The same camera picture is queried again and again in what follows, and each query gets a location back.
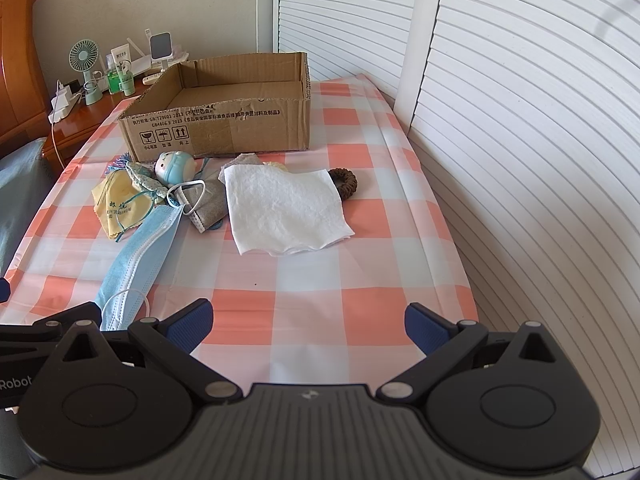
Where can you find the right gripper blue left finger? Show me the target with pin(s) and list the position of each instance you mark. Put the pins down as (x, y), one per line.
(167, 346)

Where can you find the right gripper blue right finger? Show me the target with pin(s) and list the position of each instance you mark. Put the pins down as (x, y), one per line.
(448, 347)

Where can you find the blue surgical mask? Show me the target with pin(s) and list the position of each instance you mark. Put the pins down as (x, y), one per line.
(125, 288)

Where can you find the grey fabric pouch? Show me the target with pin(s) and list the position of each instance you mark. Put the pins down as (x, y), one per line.
(204, 203)
(241, 159)

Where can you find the yellow cloth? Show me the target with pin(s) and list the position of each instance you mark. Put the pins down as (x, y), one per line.
(119, 206)

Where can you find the white cloth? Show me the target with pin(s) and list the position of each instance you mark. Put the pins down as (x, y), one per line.
(281, 212)

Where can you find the blue white plush toy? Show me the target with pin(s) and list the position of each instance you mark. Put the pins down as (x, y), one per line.
(172, 168)

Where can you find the brown hair scrunchie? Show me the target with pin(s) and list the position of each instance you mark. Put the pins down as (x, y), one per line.
(345, 182)

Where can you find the blue tassel sachet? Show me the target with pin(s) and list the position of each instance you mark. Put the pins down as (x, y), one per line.
(142, 177)

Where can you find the pink checkered tablecloth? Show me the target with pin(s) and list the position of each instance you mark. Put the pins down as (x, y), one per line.
(326, 317)

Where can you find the grey blue bedding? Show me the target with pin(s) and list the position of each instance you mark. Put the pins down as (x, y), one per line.
(25, 181)

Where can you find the wooden nightstand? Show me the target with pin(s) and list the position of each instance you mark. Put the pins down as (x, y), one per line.
(71, 133)

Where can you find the wooden headboard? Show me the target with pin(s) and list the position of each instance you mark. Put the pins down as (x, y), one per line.
(25, 101)

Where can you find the white power adapter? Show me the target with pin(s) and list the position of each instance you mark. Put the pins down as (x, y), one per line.
(62, 103)

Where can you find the brown cardboard box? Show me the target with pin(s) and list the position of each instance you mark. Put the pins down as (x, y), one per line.
(234, 104)

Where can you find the white remote control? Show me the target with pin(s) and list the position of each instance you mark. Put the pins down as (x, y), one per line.
(151, 79)

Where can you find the green tube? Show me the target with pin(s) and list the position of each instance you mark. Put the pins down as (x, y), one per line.
(126, 78)

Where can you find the green small bottle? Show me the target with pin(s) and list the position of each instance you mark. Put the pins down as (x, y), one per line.
(113, 82)

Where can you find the white louvered door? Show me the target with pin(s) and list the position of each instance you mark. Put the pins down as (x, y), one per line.
(525, 117)

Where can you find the phone stand with mirror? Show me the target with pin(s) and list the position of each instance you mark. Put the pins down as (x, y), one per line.
(161, 49)

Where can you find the white cosmetic box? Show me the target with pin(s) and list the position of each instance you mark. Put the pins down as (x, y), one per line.
(121, 54)

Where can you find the green handheld fan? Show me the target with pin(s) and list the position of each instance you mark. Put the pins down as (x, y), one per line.
(83, 57)

